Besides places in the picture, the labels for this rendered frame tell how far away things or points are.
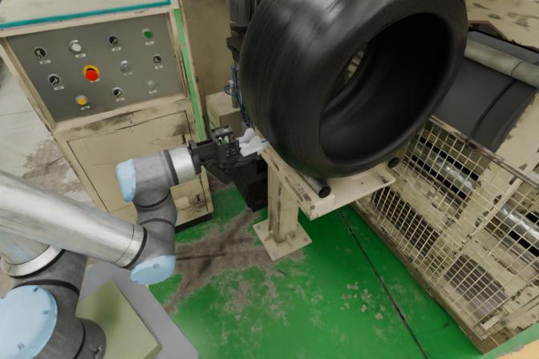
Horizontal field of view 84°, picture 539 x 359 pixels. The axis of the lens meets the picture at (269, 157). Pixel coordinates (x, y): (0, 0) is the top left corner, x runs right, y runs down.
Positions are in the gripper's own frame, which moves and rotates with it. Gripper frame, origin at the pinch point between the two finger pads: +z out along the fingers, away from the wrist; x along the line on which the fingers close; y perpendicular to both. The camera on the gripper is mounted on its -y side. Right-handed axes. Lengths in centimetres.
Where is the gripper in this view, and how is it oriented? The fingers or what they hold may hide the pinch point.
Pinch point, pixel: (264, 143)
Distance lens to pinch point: 82.7
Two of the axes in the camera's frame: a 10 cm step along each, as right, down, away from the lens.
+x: -4.6, -6.0, 6.5
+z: 8.9, -3.0, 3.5
